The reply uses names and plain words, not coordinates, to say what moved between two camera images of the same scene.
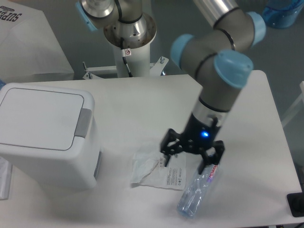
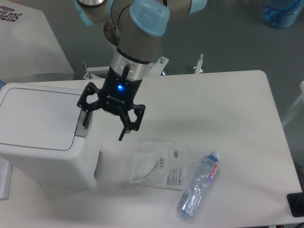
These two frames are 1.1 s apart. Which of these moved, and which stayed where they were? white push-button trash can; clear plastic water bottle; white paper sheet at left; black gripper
Moved: black gripper
Stayed: clear plastic water bottle; white push-button trash can; white paper sheet at left
